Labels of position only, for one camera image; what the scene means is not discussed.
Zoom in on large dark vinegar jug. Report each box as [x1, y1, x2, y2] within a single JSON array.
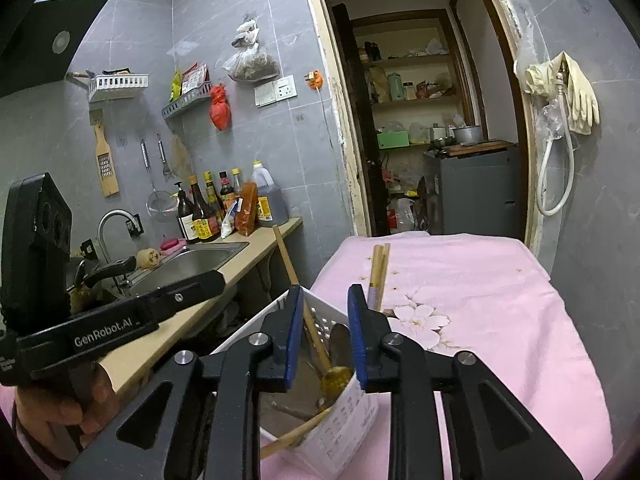
[[250, 161, 290, 227]]

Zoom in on dark wooden door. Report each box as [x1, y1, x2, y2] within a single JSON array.
[[331, 2, 388, 238]]

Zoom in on wooden shelf unit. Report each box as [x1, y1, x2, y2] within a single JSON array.
[[350, 9, 481, 151]]

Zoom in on white perforated utensil basket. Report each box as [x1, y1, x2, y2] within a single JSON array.
[[207, 290, 381, 480]]

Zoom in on red seasoning packets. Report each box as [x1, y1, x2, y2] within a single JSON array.
[[181, 62, 208, 96]]

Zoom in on dark pump bottle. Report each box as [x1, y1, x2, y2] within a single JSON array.
[[175, 181, 200, 243]]

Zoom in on soy sauce bottle yellow label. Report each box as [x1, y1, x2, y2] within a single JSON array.
[[189, 176, 221, 243]]

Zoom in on pink floral tablecloth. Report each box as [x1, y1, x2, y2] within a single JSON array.
[[260, 232, 616, 480]]

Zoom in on person's left hand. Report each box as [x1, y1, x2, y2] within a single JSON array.
[[14, 359, 125, 457]]

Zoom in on metal peeler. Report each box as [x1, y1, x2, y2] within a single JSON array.
[[156, 133, 173, 178]]

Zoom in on weathered door frame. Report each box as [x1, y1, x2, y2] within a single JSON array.
[[300, 0, 546, 256]]

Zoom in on cream rubber glove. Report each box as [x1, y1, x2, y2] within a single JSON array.
[[514, 57, 563, 96], [565, 51, 601, 135]]

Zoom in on grey wall shelf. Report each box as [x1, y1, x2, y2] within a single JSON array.
[[161, 82, 213, 120]]

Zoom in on wooden cutting board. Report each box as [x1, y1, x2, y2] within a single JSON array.
[[445, 140, 516, 157]]

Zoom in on black range hood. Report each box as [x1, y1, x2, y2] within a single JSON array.
[[0, 0, 113, 98]]

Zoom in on red plastic bag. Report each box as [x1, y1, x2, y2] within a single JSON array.
[[209, 85, 232, 132]]

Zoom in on white wall rack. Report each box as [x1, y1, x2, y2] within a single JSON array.
[[89, 74, 150, 103]]

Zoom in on plastic bags on floor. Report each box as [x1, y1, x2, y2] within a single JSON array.
[[385, 195, 418, 233]]

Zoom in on dark sauce bottle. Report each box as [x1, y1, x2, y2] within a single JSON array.
[[218, 170, 237, 211], [202, 171, 226, 226]]

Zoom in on white seasoning packet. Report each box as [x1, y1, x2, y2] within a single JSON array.
[[221, 199, 241, 238]]

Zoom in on gold spoon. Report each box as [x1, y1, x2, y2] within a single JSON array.
[[320, 366, 354, 403]]

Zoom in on grey cabinet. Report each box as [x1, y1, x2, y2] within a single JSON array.
[[424, 145, 531, 236]]

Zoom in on black wok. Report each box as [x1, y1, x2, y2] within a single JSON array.
[[67, 255, 138, 311]]

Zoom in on small hanging plastic bag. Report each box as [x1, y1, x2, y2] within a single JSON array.
[[231, 19, 261, 50]]

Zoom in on clear plastic bag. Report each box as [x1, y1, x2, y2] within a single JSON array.
[[537, 95, 571, 141]]

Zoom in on small lidded pot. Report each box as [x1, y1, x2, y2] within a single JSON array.
[[429, 124, 453, 150]]

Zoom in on wooden grater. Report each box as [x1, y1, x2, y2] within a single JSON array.
[[93, 122, 121, 197]]

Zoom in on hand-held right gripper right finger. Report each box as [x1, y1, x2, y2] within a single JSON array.
[[347, 284, 583, 480]]

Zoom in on green box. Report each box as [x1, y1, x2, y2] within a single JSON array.
[[376, 130, 411, 149]]

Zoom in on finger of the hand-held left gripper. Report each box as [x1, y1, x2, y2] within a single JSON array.
[[140, 270, 226, 323]]

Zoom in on clear bag of dried goods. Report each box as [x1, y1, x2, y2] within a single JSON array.
[[221, 42, 280, 83]]

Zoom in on large silver spoon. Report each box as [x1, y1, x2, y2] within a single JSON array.
[[329, 323, 355, 367]]

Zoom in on steel sink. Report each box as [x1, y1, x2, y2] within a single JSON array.
[[112, 241, 250, 301]]

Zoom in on white hose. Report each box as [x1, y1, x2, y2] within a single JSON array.
[[536, 67, 577, 217]]

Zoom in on metal pot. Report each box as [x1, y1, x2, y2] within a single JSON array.
[[451, 125, 483, 145]]

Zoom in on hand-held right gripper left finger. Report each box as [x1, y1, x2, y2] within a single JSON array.
[[62, 284, 307, 480]]

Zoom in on metal strainer ladle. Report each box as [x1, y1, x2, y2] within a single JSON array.
[[140, 139, 179, 223]]

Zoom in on beige kitchen counter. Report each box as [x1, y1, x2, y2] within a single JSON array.
[[70, 217, 303, 396]]

